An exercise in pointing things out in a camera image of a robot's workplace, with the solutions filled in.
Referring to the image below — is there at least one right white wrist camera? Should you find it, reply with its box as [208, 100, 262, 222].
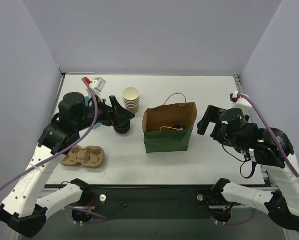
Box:
[229, 91, 253, 111]

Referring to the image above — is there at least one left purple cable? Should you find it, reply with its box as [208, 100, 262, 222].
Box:
[0, 77, 100, 225]

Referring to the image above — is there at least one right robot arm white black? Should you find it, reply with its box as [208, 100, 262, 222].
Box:
[197, 105, 299, 231]

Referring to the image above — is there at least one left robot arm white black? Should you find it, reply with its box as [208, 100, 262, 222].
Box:
[0, 92, 135, 238]

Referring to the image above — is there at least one black cup lid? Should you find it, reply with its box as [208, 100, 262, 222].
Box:
[173, 124, 186, 131]

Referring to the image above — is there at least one stack of black lids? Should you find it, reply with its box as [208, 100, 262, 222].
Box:
[113, 121, 131, 135]

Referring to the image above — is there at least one stack of paper cups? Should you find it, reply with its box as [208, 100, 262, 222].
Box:
[122, 87, 140, 114]

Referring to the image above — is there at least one green paper bag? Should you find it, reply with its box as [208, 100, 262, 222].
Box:
[142, 97, 198, 154]

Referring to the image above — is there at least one blue straw holder cup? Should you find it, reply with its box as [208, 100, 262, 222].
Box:
[92, 122, 102, 130]

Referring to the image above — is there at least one purple cable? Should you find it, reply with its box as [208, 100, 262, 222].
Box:
[0, 77, 100, 225]
[239, 93, 299, 193]

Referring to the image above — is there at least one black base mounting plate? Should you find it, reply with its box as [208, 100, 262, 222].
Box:
[71, 185, 229, 220]

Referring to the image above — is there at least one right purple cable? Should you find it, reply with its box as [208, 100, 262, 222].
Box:
[239, 93, 299, 193]

